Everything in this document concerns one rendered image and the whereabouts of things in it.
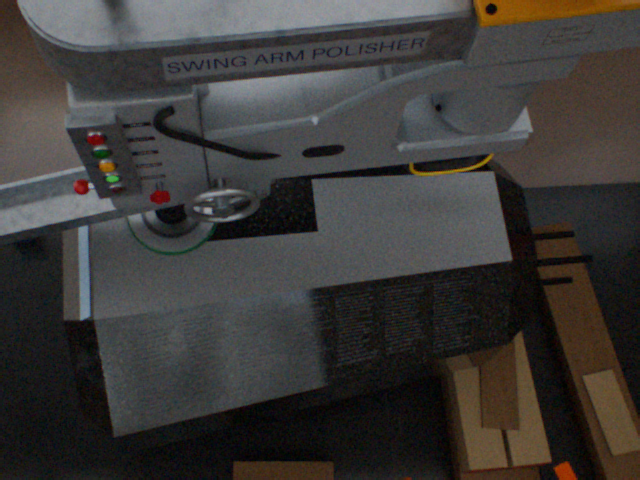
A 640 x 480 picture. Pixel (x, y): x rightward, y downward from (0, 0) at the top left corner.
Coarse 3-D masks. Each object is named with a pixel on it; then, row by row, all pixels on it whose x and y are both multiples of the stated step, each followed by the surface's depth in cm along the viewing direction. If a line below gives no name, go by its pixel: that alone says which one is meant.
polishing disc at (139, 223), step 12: (132, 216) 199; (144, 216) 199; (132, 228) 198; (144, 228) 198; (156, 228) 198; (168, 228) 199; (180, 228) 199; (192, 228) 199; (204, 228) 199; (144, 240) 197; (156, 240) 197; (168, 240) 198; (180, 240) 198; (192, 240) 198
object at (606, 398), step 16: (592, 384) 266; (608, 384) 267; (592, 400) 265; (608, 400) 265; (608, 416) 263; (624, 416) 263; (608, 432) 261; (624, 432) 262; (608, 448) 261; (624, 448) 260
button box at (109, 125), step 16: (80, 128) 134; (96, 128) 134; (112, 128) 135; (80, 144) 139; (112, 144) 140; (96, 160) 145; (112, 160) 145; (128, 160) 146; (96, 176) 150; (128, 176) 152; (128, 192) 158
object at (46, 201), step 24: (0, 192) 190; (24, 192) 192; (48, 192) 191; (72, 192) 190; (96, 192) 189; (264, 192) 177; (0, 216) 192; (24, 216) 191; (48, 216) 189; (72, 216) 183; (96, 216) 183; (120, 216) 185; (0, 240) 188
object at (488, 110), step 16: (432, 96) 168; (448, 96) 160; (464, 96) 156; (480, 96) 153; (496, 96) 152; (512, 96) 153; (528, 96) 157; (448, 112) 164; (464, 112) 160; (480, 112) 158; (496, 112) 158; (512, 112) 159; (464, 128) 165; (480, 128) 163; (496, 128) 164
